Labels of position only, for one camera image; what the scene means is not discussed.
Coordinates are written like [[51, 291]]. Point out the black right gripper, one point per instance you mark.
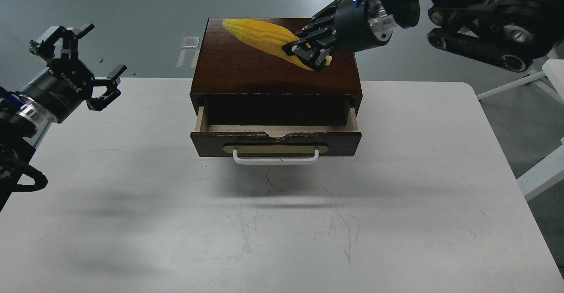
[[341, 26]]

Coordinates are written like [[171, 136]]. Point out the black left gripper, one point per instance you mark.
[[59, 89]]

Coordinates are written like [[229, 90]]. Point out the yellow corn cob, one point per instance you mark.
[[264, 36]]

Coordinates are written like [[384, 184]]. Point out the wooden drawer with white handle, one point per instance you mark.
[[275, 128]]

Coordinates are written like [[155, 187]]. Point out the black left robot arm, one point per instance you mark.
[[17, 175]]

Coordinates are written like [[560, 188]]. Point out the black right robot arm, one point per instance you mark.
[[508, 34]]

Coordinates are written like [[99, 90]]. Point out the dark wooden drawer cabinet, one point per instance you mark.
[[228, 66]]

